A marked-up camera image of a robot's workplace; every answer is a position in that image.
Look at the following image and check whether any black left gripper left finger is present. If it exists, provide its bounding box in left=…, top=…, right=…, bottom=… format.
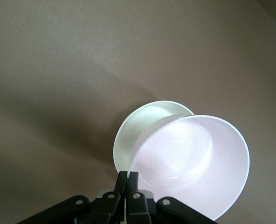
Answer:
left=16, top=171, right=128, bottom=224

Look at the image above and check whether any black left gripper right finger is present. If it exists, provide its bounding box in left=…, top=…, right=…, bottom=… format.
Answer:
left=126, top=171, right=219, bottom=224

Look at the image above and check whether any pink bowl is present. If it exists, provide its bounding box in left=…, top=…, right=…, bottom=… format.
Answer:
left=128, top=114, right=250, bottom=222

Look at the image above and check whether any white bowl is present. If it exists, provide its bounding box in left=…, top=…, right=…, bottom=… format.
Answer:
left=113, top=100, right=196, bottom=175

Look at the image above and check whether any brown table cover sheet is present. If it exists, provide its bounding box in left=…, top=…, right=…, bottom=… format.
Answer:
left=0, top=0, right=276, bottom=224

